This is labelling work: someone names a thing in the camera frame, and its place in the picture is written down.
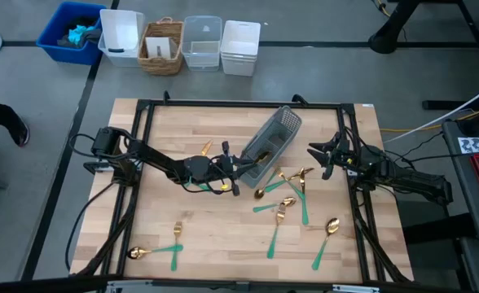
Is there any person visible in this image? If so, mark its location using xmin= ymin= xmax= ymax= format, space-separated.
xmin=0 ymin=91 xmax=31 ymax=154

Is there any black tripod stand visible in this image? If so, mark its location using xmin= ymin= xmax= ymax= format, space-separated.
xmin=367 ymin=0 xmax=479 ymax=81

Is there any white cable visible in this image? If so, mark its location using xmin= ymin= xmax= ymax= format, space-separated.
xmin=383 ymin=79 xmax=479 ymax=143

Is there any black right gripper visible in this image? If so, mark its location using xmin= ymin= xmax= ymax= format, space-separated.
xmin=306 ymin=130 xmax=361 ymax=181

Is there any blue plastic bin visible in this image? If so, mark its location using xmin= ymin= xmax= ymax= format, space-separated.
xmin=35 ymin=1 xmax=108 ymax=66

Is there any black furniture frame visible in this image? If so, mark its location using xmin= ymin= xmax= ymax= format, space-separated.
xmin=402 ymin=211 xmax=479 ymax=293

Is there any black aluminium table frame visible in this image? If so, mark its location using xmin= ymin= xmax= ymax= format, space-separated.
xmin=100 ymin=97 xmax=387 ymax=286

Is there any white card box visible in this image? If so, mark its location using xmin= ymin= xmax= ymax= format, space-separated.
xmin=145 ymin=36 xmax=178 ymax=60

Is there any dark clothing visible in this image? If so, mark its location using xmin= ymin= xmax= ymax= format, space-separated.
xmin=56 ymin=15 xmax=103 ymax=50

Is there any silver metal bracket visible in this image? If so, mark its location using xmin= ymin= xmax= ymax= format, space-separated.
xmin=332 ymin=283 xmax=381 ymax=293
xmin=108 ymin=279 xmax=153 ymax=293

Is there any white printed label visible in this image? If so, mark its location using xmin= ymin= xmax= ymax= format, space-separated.
xmin=457 ymin=137 xmax=479 ymax=155

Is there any gold spoon green handle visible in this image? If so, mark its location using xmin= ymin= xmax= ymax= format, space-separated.
xmin=125 ymin=243 xmax=184 ymax=260
xmin=310 ymin=217 xmax=341 ymax=272
xmin=252 ymin=196 xmax=297 ymax=214
xmin=253 ymin=170 xmax=279 ymax=200

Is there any yellow cable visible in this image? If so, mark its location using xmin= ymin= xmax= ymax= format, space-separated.
xmin=380 ymin=102 xmax=479 ymax=133

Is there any wicker basket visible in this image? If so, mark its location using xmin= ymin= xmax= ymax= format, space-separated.
xmin=137 ymin=15 xmax=185 ymax=77

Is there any black rig rail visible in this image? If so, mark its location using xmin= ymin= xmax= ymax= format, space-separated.
xmin=0 ymin=274 xmax=479 ymax=293

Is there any black floor bar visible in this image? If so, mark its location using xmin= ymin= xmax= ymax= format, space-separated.
xmin=422 ymin=99 xmax=479 ymax=111

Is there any white ribbed plastic bin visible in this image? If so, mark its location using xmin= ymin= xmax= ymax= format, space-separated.
xmin=220 ymin=20 xmax=261 ymax=77

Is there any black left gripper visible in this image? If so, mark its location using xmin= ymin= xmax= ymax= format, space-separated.
xmin=211 ymin=140 xmax=265 ymax=197

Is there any teal cloth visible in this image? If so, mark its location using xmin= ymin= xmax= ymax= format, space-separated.
xmin=67 ymin=24 xmax=97 ymax=46

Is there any grey mesh cutlery caddy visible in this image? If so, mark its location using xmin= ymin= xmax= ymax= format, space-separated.
xmin=238 ymin=104 xmax=304 ymax=190

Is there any clear plastic bin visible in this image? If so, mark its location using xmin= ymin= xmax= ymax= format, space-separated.
xmin=181 ymin=15 xmax=223 ymax=72

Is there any black power cable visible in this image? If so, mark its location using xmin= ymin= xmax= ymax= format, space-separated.
xmin=64 ymin=181 xmax=116 ymax=273

